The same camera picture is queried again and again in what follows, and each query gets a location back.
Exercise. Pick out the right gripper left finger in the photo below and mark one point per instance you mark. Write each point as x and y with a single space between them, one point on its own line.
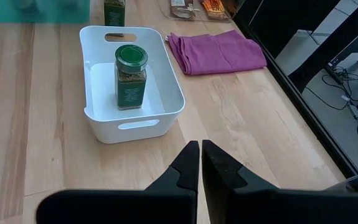
135 208

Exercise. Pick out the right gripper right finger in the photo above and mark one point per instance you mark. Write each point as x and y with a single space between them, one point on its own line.
275 208

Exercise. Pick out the green lidded spice jar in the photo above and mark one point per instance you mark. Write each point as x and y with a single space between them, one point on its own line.
130 93
114 14

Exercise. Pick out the orange spice packet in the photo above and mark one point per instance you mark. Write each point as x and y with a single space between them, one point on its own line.
216 9

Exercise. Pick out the white plastic storage bin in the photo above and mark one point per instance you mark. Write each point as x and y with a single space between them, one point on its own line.
169 93

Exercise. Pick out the purple folded cloth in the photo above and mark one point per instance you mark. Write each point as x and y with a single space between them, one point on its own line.
216 53

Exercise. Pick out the black curtain partition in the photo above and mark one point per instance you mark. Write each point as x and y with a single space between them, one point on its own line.
290 18

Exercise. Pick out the clear plastic bin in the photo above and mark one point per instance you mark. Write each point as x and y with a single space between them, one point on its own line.
166 9

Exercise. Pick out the teal plastic bin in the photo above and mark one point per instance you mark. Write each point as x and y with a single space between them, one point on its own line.
41 12

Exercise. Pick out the black metal table frame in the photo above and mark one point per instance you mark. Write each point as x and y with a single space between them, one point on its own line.
328 137

